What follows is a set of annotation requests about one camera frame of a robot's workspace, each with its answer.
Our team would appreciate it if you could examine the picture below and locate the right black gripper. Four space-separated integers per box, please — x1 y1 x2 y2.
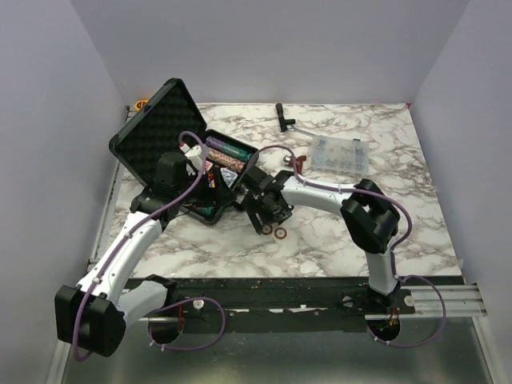
243 194 292 234

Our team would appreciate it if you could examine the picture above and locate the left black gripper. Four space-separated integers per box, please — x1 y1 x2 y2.
176 167 237 208

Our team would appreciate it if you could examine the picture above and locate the black poker chip case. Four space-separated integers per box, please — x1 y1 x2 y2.
109 78 256 225

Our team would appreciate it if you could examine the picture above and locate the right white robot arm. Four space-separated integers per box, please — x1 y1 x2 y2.
242 166 400 314

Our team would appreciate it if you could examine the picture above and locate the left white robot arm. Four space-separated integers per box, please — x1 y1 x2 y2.
54 151 222 361

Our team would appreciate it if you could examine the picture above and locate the blue card deck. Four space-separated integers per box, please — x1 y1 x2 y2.
220 167 239 189

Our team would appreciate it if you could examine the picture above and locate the brown copper tool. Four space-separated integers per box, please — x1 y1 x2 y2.
282 155 307 174

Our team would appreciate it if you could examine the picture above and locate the clear plastic organizer box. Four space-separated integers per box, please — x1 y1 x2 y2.
310 135 370 175

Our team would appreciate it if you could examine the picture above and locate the black T-handle wrench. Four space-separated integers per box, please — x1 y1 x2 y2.
275 103 315 138

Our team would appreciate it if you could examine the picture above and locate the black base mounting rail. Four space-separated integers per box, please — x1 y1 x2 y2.
150 278 415 334

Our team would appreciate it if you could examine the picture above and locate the aluminium extrusion rail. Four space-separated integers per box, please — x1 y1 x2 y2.
401 285 487 318

